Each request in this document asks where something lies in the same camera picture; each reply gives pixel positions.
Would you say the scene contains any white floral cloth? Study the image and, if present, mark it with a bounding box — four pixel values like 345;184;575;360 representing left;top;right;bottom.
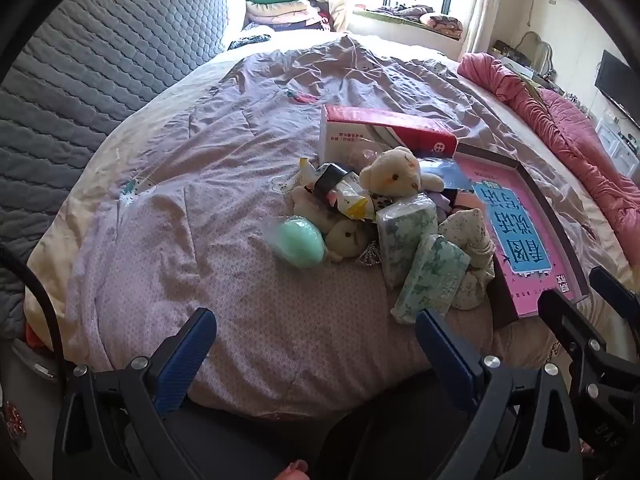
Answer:
437;207;496;311

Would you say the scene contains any black cable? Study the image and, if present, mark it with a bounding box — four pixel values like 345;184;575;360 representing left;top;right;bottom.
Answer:
0;242;68;386

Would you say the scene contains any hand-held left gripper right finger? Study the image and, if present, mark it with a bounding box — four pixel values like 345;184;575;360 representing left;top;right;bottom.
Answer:
415;308;583;480

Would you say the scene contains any stack of folded blankets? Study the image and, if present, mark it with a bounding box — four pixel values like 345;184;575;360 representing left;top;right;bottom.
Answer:
245;0;333;33

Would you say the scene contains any yellow white packet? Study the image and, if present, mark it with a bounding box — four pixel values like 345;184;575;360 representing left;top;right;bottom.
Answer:
327;180;376;221

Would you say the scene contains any dark floral cloth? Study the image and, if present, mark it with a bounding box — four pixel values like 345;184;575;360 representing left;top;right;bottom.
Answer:
227;34;273;52

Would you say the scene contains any green floral tissue pack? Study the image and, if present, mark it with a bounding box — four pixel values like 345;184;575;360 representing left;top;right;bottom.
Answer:
390;234;472;325
376;192;440;288

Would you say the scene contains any red and white tissue box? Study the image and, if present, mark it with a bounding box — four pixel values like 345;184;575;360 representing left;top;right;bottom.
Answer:
317;104;460;161

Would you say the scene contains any pink quilt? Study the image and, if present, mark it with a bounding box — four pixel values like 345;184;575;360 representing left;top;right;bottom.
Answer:
457;52;640;281

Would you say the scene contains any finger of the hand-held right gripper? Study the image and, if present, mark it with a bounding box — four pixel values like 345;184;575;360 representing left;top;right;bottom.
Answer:
589;266;640;331
537;288;613;376

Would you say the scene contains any green egg sponge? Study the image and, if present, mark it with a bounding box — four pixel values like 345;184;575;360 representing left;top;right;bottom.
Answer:
272;215;328;268

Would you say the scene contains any olive green cloth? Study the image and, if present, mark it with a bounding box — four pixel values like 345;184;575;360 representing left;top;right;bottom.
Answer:
505;72;541;98

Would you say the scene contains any curved metal frame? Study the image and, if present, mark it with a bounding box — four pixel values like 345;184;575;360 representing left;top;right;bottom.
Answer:
515;30;556;76

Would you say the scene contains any lilac printed quilt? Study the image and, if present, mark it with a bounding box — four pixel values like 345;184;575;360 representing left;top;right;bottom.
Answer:
25;30;631;421

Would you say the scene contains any black band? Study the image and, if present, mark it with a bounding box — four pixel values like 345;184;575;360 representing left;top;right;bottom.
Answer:
312;162;361;196

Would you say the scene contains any black television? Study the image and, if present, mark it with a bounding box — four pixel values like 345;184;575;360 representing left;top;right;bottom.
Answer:
595;50;640;128

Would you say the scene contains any grey quilted headboard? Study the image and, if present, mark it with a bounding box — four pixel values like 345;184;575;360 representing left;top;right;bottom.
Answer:
0;0;251;341

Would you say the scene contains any white drawer cabinet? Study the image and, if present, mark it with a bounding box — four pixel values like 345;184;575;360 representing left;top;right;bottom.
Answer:
595;110;640;176

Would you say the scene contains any person's dark trouser leg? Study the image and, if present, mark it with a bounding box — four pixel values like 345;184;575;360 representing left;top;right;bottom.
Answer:
315;400;481;480

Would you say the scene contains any small fuzzy plush toy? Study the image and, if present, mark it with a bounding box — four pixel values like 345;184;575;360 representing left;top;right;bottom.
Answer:
292;185;373;263

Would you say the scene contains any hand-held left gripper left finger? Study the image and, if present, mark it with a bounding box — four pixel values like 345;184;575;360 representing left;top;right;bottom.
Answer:
52;307;218;480

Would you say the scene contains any patterned pillow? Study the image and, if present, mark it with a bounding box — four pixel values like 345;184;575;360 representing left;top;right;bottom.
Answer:
420;12;463;38

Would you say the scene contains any cream teddy bear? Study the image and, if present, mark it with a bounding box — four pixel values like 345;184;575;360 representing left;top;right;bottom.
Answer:
360;146;451;211

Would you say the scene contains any silver beaded hair accessory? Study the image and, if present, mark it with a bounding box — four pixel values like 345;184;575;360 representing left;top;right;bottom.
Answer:
357;240;383;266

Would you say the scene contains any red patterned object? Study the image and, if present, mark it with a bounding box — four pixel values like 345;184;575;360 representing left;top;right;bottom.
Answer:
0;400;26;443

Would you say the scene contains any pink book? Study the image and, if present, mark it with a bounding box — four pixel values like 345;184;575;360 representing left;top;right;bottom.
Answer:
457;155;583;318

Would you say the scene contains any dark desk box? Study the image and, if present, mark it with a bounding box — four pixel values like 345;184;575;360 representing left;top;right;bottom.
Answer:
490;40;526;61

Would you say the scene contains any beige bed sheet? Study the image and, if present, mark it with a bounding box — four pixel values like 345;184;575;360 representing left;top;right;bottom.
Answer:
25;30;626;311

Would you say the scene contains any grey round object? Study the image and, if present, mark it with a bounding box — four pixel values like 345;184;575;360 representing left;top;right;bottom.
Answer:
10;337;66;386

